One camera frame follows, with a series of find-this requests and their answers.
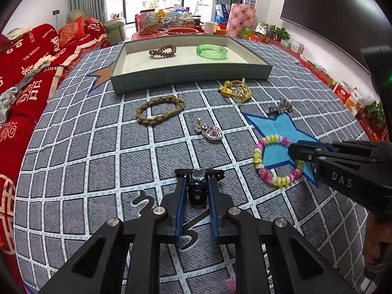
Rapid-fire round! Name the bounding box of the yellow cord bracelet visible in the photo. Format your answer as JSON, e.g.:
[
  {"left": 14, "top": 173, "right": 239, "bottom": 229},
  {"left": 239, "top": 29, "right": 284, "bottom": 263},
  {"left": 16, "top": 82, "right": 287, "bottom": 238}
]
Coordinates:
[{"left": 218, "top": 80, "right": 252, "bottom": 101}]

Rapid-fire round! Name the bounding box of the grey twisted cloth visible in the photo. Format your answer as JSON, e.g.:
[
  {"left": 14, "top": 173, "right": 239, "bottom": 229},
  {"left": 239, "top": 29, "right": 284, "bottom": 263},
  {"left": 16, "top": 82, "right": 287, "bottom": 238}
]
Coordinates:
[{"left": 0, "top": 61, "right": 51, "bottom": 123}]

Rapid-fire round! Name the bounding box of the grey checked mat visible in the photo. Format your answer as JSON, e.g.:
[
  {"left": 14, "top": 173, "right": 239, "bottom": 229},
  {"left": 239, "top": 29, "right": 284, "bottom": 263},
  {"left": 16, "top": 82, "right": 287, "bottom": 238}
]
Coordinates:
[{"left": 14, "top": 38, "right": 377, "bottom": 294}]

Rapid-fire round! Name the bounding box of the silver star hair clip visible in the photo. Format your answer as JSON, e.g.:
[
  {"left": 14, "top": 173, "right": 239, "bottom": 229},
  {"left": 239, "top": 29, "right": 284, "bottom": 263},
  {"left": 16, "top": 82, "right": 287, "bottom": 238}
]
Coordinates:
[{"left": 267, "top": 97, "right": 294, "bottom": 114}]

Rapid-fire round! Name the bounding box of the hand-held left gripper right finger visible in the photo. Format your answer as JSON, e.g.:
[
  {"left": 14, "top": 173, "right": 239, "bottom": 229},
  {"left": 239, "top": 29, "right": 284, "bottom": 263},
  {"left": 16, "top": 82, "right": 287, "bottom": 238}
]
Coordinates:
[{"left": 205, "top": 169, "right": 357, "bottom": 294}]

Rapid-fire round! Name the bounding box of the red patterned cushion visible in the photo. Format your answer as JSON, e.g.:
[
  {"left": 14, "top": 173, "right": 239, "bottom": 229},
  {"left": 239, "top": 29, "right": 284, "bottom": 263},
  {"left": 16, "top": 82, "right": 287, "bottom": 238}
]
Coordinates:
[{"left": 58, "top": 17, "right": 85, "bottom": 47}]

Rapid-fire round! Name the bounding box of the silver heart pendant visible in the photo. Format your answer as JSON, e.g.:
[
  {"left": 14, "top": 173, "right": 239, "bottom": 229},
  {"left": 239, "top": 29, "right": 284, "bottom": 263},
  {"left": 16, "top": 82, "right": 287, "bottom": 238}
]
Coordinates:
[{"left": 195, "top": 118, "right": 223, "bottom": 143}]

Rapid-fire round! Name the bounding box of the green translucent bangle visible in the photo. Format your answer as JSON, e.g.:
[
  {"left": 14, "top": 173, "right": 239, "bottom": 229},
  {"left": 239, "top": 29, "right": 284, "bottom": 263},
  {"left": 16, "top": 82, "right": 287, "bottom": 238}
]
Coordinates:
[{"left": 196, "top": 44, "right": 229, "bottom": 60}]

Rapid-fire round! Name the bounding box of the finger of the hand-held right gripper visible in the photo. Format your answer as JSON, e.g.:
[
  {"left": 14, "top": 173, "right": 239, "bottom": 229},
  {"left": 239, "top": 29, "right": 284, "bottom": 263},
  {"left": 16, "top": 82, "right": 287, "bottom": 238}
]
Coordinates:
[
  {"left": 288, "top": 143, "right": 378, "bottom": 168},
  {"left": 298, "top": 140, "right": 381, "bottom": 157}
]

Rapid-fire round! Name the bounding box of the black television screen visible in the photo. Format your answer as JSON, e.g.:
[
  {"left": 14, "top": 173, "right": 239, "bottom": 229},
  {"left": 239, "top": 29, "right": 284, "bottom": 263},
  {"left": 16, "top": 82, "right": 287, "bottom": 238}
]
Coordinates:
[{"left": 280, "top": 0, "right": 392, "bottom": 71}]

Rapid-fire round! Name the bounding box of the red white carton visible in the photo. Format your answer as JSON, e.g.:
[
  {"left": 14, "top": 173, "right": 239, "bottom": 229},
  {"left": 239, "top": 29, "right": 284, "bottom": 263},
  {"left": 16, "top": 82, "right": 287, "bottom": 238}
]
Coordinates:
[{"left": 332, "top": 83, "right": 363, "bottom": 115}]

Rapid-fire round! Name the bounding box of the clear jar of nuts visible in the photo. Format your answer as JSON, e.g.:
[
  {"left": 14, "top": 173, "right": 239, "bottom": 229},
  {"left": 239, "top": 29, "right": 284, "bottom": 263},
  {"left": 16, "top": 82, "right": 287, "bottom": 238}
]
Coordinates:
[{"left": 136, "top": 10, "right": 160, "bottom": 35}]

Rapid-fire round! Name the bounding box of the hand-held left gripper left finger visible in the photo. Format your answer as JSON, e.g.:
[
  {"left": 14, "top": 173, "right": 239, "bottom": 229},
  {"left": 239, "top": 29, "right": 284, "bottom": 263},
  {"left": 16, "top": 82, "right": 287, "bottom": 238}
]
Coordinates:
[{"left": 40, "top": 169, "right": 189, "bottom": 294}]

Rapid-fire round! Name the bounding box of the tan braided bracelet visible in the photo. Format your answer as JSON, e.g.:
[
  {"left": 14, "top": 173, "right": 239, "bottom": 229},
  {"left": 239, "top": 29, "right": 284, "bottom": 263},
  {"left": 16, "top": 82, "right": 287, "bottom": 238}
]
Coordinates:
[{"left": 135, "top": 96, "right": 186, "bottom": 126}]

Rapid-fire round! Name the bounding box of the red plastic basket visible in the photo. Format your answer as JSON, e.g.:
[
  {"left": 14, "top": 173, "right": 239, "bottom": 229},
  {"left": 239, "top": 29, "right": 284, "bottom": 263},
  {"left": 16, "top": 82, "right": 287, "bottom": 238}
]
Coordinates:
[{"left": 167, "top": 27, "right": 199, "bottom": 36}]

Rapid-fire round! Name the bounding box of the green potted plant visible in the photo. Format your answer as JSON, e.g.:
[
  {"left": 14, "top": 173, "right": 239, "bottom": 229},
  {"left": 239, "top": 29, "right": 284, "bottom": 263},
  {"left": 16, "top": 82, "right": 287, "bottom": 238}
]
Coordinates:
[{"left": 268, "top": 24, "right": 290, "bottom": 40}]

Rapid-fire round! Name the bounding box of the blue white box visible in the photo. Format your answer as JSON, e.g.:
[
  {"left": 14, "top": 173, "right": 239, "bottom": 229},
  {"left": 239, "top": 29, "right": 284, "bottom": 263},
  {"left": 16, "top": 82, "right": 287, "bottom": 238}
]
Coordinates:
[{"left": 214, "top": 4, "right": 231, "bottom": 23}]

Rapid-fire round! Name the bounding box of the white round cushion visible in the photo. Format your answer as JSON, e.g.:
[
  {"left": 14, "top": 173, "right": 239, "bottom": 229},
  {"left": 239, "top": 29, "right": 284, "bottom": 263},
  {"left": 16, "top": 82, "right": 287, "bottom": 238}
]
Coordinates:
[{"left": 6, "top": 27, "right": 31, "bottom": 40}]

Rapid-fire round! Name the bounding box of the red patterned gift bag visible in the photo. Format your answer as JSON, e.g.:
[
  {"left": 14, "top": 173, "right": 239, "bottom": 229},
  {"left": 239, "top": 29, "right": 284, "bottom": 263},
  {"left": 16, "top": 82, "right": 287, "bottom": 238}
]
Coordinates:
[{"left": 227, "top": 3, "right": 256, "bottom": 39}]

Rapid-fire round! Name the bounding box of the brown wooden bead bracelet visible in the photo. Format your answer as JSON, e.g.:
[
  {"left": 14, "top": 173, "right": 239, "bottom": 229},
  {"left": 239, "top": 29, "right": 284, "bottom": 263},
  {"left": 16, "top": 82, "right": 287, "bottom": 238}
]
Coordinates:
[{"left": 149, "top": 44, "right": 177, "bottom": 58}]

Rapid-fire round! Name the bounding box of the red printed sofa cover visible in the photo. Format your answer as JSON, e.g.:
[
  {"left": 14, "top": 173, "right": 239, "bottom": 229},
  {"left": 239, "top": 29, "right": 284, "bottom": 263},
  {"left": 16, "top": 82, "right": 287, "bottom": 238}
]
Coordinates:
[{"left": 0, "top": 18, "right": 111, "bottom": 252}]

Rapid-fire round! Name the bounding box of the grey jewelry tray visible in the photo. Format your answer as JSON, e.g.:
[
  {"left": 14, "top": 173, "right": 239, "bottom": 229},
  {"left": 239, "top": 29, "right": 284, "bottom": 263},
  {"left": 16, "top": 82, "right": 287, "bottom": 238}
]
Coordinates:
[{"left": 110, "top": 34, "right": 273, "bottom": 96}]

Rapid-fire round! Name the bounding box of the person's right hand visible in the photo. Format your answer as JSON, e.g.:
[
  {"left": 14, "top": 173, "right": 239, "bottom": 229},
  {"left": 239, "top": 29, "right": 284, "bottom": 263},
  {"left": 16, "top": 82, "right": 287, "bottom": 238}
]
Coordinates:
[{"left": 363, "top": 213, "right": 387, "bottom": 265}]

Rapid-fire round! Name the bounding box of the pink yellow bead bracelet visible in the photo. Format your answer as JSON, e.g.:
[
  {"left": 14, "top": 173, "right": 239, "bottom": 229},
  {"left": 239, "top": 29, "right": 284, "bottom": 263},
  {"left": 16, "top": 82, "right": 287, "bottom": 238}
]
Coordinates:
[{"left": 253, "top": 134, "right": 305, "bottom": 189}]

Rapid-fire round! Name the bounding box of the small leafy potted plant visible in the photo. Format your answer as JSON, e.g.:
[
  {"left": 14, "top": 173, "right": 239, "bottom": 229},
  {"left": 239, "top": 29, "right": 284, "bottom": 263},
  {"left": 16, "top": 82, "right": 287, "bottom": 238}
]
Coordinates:
[{"left": 366, "top": 101, "right": 386, "bottom": 129}]

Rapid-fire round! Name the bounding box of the beige armchair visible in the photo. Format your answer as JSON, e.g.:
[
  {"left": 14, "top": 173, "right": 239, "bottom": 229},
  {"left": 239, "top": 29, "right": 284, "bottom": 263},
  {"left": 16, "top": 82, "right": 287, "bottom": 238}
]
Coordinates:
[{"left": 66, "top": 10, "right": 127, "bottom": 45}]

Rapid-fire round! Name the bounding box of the red round table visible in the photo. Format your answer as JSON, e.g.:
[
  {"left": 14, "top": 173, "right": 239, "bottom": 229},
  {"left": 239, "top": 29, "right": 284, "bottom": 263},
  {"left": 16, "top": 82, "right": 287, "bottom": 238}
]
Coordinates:
[{"left": 132, "top": 21, "right": 233, "bottom": 41}]

